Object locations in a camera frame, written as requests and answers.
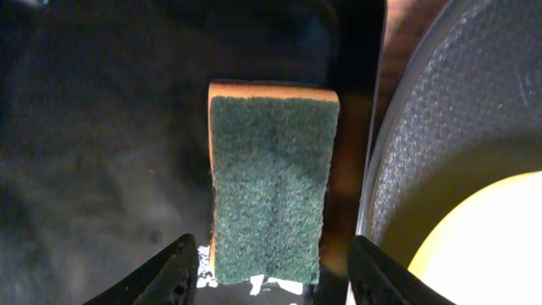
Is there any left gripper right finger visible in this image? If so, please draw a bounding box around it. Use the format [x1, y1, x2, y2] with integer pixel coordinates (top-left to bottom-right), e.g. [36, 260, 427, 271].
[347, 236, 455, 305]

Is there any black rectangular tray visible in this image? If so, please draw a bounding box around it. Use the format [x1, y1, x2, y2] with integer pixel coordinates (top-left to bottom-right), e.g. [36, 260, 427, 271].
[1, 1, 384, 304]

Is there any yellow green scrub sponge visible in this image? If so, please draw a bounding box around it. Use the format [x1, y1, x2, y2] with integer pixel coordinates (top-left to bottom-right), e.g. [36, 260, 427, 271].
[207, 82, 340, 285]

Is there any black round tray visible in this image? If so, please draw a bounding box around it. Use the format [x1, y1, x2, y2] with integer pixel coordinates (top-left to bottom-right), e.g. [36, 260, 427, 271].
[357, 0, 541, 267]

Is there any yellow plate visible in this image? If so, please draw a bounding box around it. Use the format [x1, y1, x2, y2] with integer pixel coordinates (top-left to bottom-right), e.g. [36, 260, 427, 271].
[408, 172, 541, 305]

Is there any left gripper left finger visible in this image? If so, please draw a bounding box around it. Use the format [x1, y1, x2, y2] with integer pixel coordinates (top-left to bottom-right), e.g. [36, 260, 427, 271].
[84, 234, 199, 305]

